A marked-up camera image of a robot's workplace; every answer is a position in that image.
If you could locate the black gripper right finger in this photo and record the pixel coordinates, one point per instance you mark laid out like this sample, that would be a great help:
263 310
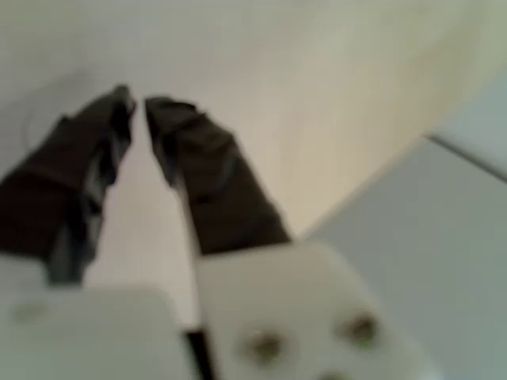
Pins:
218 186

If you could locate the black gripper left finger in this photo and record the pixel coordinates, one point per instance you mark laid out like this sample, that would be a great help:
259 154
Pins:
51 190

